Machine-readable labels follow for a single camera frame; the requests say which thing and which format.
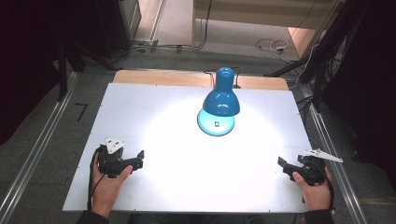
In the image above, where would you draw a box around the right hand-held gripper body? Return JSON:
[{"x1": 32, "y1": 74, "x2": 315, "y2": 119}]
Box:
[{"x1": 290, "y1": 148, "x2": 345, "y2": 188}]

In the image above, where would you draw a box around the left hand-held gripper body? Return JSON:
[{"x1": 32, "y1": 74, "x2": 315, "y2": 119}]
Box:
[{"x1": 97, "y1": 137, "x2": 144, "y2": 179}]

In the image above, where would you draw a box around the person's right hand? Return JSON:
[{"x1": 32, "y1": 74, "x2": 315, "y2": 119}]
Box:
[{"x1": 291, "y1": 166, "x2": 333, "y2": 213}]

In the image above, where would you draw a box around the person's left hand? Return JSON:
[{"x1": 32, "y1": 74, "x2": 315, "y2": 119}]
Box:
[{"x1": 91, "y1": 153, "x2": 134, "y2": 219}]

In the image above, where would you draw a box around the white board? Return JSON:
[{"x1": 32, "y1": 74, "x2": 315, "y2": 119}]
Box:
[{"x1": 62, "y1": 82, "x2": 313, "y2": 215}]

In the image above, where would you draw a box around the wooden table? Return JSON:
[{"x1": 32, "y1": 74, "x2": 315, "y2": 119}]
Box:
[{"x1": 112, "y1": 69, "x2": 290, "y2": 91}]

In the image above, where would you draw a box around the blue desk lamp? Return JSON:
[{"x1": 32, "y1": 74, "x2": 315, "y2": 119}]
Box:
[{"x1": 196, "y1": 66, "x2": 241, "y2": 137}]

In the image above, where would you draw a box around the grey power strip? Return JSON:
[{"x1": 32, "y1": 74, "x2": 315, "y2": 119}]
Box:
[{"x1": 133, "y1": 38, "x2": 160, "y2": 49}]

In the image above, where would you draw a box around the black cabinet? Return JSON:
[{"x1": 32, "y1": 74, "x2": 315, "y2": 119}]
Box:
[{"x1": 92, "y1": 0, "x2": 143, "y2": 59}]

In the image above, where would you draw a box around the light wooden furniture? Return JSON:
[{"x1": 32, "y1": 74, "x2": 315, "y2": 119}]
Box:
[{"x1": 191, "y1": 0, "x2": 347, "y2": 60}]

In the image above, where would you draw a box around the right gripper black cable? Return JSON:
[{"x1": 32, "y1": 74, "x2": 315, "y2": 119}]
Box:
[{"x1": 323, "y1": 166, "x2": 336, "y2": 213}]

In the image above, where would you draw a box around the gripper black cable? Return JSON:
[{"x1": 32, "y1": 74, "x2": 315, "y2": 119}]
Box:
[
  {"x1": 323, "y1": 166, "x2": 336, "y2": 213},
  {"x1": 87, "y1": 145, "x2": 105, "y2": 212}
]

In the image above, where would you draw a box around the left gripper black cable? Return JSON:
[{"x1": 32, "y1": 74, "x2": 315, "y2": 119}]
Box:
[{"x1": 87, "y1": 145, "x2": 105, "y2": 212}]

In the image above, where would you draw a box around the metal floor rail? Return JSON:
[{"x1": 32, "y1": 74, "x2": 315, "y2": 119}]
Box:
[
  {"x1": 299, "y1": 83, "x2": 370, "y2": 224},
  {"x1": 0, "y1": 72, "x2": 79, "y2": 224}
]

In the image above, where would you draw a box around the black floor cable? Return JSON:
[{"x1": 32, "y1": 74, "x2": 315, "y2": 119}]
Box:
[{"x1": 108, "y1": 0, "x2": 213, "y2": 62}]

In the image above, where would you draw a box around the white floor cable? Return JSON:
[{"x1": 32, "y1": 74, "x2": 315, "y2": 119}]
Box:
[{"x1": 254, "y1": 36, "x2": 292, "y2": 63}]

